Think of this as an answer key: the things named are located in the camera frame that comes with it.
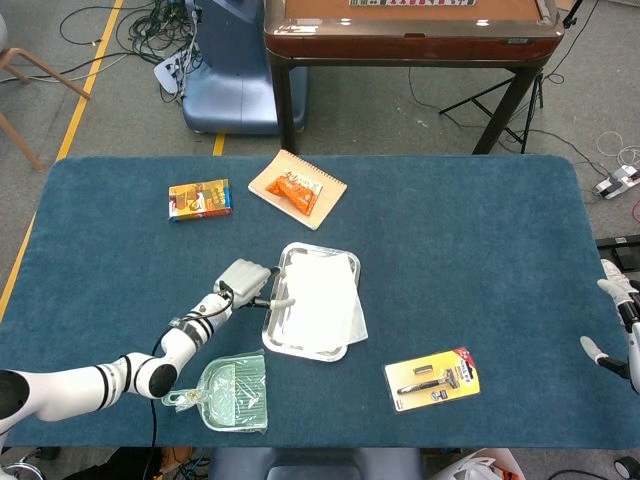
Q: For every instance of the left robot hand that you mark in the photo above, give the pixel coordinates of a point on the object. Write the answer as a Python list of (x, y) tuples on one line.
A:
[(245, 280)]

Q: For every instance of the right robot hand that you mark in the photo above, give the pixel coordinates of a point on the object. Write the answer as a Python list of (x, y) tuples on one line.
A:
[(634, 350)]

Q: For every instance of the white paper sheet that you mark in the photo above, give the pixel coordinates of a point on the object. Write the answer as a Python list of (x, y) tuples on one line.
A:
[(320, 300)]

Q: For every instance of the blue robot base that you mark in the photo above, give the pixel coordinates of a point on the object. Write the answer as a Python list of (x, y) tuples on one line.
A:
[(235, 90)]

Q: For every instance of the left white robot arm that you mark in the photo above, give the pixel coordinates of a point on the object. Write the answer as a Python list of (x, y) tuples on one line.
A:
[(70, 390)]

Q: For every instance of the stainless steel tray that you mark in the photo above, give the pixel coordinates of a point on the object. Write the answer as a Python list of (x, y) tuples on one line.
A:
[(272, 335)]

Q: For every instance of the green dustpan in plastic wrap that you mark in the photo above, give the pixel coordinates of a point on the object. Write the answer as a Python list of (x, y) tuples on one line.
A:
[(235, 395)]

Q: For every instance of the kraft spiral notebook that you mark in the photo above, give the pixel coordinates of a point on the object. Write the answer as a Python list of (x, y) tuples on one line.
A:
[(327, 197)]

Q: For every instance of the white sneaker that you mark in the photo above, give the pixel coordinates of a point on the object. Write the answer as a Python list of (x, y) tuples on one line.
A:
[(612, 270)]

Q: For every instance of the orange and blue snack box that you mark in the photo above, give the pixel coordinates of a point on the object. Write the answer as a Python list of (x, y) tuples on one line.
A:
[(200, 200)]

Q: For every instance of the orange snack packet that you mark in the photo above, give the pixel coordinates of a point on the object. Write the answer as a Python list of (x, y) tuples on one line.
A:
[(295, 192)]

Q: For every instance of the white power strip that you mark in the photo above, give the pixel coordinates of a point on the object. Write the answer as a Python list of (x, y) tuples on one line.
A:
[(170, 72), (617, 182)]

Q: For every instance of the white plastic bag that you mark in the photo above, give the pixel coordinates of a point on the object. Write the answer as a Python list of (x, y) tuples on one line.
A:
[(480, 467)]

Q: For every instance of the razor in yellow blister pack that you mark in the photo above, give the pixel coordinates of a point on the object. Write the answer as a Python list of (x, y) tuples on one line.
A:
[(432, 380)]

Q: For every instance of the black tripod stand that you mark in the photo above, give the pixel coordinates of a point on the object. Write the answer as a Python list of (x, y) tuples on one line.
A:
[(530, 100)]

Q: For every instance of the brown mahjong table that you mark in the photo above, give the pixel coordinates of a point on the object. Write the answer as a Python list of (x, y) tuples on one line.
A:
[(415, 40)]

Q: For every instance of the white chair with wooden legs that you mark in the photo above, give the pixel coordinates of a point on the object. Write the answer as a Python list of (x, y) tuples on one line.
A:
[(30, 60)]

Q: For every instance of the black floor base plate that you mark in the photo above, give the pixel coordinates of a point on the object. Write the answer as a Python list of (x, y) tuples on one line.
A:
[(620, 250)]

